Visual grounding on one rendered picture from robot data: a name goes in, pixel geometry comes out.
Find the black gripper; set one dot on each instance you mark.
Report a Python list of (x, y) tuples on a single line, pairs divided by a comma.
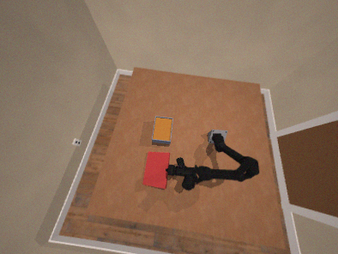
[(172, 170)]

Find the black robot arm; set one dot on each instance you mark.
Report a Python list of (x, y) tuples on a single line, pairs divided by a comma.
[(247, 164)]

